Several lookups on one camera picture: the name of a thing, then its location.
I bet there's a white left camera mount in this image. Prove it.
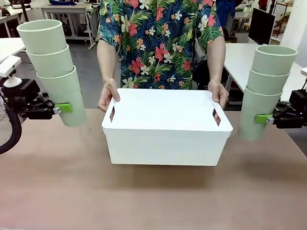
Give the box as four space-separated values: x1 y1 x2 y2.
4 74 23 88

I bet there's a black stand pole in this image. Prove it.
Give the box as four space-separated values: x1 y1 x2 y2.
19 0 32 24

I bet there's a white background table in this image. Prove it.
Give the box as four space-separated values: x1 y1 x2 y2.
0 7 32 38

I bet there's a black computer monitor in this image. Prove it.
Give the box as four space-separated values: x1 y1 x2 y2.
248 7 276 45

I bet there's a black office chair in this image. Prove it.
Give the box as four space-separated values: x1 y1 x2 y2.
222 27 231 44

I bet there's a white plastic basket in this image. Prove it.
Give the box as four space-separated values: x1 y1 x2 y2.
101 88 234 166

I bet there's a person's right hand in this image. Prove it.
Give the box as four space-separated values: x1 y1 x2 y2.
97 78 121 113

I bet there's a blue jacket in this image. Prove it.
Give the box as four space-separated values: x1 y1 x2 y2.
219 0 237 29

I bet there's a person's left forearm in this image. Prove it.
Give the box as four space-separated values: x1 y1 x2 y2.
207 40 226 84

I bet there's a person in floral shirt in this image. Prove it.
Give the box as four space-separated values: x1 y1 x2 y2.
95 0 226 91

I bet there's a person's left hand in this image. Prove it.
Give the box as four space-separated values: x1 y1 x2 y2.
207 80 230 111

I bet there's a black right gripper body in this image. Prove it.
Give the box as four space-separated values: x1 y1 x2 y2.
289 90 307 128

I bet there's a person's right forearm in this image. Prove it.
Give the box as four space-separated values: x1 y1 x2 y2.
97 39 120 84

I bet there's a wooden chair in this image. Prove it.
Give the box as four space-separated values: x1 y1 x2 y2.
273 11 291 38

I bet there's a grey desk white frame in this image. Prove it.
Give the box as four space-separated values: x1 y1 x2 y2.
40 5 102 50

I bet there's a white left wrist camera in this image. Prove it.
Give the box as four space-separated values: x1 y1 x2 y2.
0 55 22 78

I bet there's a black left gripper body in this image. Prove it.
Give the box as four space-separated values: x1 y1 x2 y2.
1 79 42 118

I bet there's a pale green plastic cup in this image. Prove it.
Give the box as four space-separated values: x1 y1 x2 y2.
238 85 283 141
25 44 74 79
36 65 87 127
244 68 291 95
249 45 298 74
16 20 67 55

